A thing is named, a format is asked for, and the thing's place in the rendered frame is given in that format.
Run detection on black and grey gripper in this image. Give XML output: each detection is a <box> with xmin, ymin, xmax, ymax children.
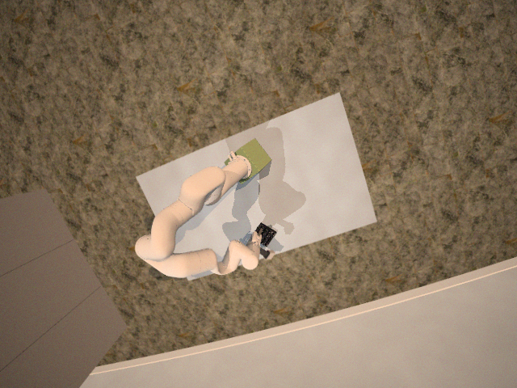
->
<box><xmin>247</xmin><ymin>227</ymin><xmax>263</xmax><ymax>246</ymax></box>

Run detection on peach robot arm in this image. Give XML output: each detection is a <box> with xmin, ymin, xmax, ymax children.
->
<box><xmin>135</xmin><ymin>151</ymin><xmax>275</xmax><ymax>278</ymax></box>

